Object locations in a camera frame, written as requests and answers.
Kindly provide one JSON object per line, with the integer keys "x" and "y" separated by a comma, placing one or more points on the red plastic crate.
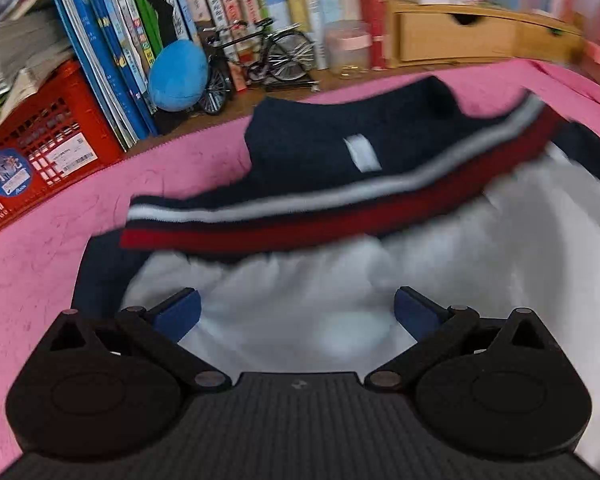
{"x": 55, "y": 150}

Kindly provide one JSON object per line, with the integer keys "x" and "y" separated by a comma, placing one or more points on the stack of papers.
{"x": 25, "y": 55}

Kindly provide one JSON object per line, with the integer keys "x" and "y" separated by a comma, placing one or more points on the navy white striped jacket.
{"x": 305, "y": 160}

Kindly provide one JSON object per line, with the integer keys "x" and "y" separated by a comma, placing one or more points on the pink bunny print blanket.
{"x": 30, "y": 260}

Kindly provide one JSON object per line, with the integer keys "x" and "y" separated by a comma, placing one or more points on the model bicycle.
{"x": 280, "y": 52}

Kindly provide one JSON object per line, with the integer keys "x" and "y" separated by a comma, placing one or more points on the blue plush ball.
{"x": 177, "y": 75}

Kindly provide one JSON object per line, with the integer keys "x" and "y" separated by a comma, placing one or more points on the clear jar with pink lid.
{"x": 347, "y": 50}

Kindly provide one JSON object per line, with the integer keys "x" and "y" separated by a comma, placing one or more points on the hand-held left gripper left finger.
{"x": 180, "y": 312}

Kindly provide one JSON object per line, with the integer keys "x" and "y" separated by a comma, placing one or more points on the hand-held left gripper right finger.
{"x": 415, "y": 312}

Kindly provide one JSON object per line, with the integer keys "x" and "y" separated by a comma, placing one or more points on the row of tall blue books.
{"x": 105, "y": 35}

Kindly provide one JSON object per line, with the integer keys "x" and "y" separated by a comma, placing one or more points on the pink sticky note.
{"x": 599, "y": 52}

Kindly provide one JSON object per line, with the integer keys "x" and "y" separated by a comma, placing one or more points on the wooden drawer organizer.
{"x": 455, "y": 37}

